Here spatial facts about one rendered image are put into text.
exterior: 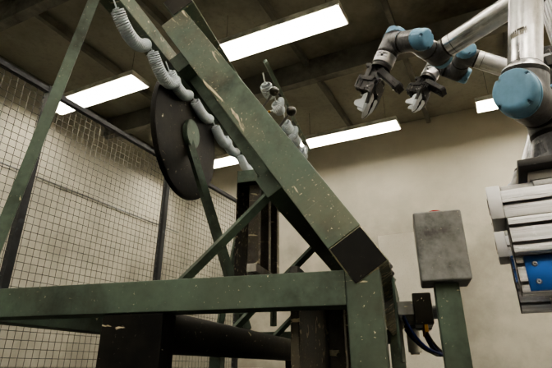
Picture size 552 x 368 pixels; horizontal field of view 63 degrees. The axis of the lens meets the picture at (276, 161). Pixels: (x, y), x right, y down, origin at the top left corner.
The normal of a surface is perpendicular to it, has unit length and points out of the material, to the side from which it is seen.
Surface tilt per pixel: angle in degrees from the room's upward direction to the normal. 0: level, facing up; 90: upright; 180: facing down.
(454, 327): 90
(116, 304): 90
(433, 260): 90
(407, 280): 90
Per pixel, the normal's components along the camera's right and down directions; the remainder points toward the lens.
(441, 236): -0.27, -0.40
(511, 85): -0.80, -0.13
